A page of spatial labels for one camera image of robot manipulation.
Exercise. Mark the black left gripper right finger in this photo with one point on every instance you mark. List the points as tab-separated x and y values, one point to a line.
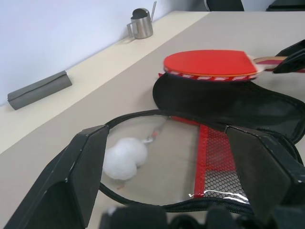
267	167

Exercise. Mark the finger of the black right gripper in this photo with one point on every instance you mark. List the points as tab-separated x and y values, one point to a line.
294	50
291	65

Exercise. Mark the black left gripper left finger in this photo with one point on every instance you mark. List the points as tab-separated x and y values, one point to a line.
59	181

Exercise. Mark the red table tennis paddle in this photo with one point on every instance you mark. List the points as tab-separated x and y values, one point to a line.
209	62

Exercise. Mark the black and red paddle case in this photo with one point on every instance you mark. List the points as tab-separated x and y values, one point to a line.
214	102

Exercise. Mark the dark background object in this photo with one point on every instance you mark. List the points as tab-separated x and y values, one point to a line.
286	5

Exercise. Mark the black office chair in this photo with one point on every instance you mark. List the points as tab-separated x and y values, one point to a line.
225	4

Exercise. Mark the grey fabric pouch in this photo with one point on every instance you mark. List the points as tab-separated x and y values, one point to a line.
38	90

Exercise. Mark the stainless steel watering can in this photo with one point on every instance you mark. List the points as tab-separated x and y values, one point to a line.
143	26

